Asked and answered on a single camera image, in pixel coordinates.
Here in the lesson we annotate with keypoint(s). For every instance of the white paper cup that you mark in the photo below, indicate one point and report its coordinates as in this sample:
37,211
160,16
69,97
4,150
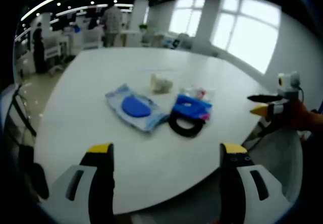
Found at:
160,84

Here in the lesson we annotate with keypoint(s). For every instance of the clear plastic bottle red label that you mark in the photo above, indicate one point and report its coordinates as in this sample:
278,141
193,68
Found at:
199,92

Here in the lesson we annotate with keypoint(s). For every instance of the wet wipes pack blue lid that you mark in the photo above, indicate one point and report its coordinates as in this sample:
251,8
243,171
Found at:
133,106

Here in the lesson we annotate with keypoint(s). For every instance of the green potted plant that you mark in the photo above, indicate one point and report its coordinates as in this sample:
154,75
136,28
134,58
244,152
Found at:
143,27

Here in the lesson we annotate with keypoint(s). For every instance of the white table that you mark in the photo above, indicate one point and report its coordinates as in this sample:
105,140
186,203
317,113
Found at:
126,65

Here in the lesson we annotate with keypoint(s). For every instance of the black metal frame chair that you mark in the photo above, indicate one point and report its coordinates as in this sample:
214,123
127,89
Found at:
25,123

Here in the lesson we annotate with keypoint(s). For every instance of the blue tissue packet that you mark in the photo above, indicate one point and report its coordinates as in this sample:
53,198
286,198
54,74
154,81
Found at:
186,105

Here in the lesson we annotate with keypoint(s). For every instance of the person's right hand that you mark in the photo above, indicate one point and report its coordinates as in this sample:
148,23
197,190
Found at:
300,115

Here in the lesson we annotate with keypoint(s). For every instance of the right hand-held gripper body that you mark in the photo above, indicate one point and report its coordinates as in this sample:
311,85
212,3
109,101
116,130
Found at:
287,90

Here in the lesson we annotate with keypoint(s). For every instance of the large window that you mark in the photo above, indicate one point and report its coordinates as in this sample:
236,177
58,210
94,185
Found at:
247,37
186,17

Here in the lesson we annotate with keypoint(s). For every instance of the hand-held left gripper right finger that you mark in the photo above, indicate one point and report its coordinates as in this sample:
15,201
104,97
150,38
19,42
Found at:
232,183

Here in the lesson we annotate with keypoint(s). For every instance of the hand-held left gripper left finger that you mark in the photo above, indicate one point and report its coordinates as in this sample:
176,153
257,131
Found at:
101,183

